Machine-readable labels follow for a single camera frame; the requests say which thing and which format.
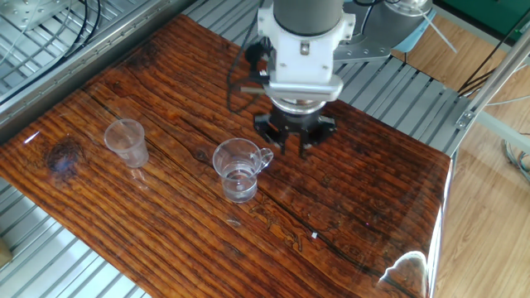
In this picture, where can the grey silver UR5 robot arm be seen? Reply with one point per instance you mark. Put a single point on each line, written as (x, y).
(306, 16)

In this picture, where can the aluminium table rail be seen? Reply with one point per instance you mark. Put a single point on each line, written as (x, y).
(62, 76)

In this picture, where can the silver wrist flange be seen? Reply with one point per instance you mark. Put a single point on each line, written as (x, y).
(298, 105)

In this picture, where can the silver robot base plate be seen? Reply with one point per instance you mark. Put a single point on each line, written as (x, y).
(364, 51)

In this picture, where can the white zip tie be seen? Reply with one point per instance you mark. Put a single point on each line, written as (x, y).
(439, 33)

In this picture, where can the grey frame crossbar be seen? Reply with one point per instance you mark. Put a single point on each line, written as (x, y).
(509, 132)

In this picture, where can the clear plain plastic cup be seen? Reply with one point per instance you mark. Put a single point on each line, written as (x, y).
(126, 145)

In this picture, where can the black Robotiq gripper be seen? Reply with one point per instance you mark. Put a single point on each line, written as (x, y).
(298, 123)

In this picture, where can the aluminium frame post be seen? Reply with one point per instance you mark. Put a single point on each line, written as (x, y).
(492, 78)

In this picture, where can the glossy wood grain board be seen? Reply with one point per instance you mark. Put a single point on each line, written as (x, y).
(331, 186)

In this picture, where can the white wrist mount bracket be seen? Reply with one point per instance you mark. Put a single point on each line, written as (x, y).
(306, 62)

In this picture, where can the perforated silver plate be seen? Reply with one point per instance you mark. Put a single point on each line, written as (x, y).
(25, 10)

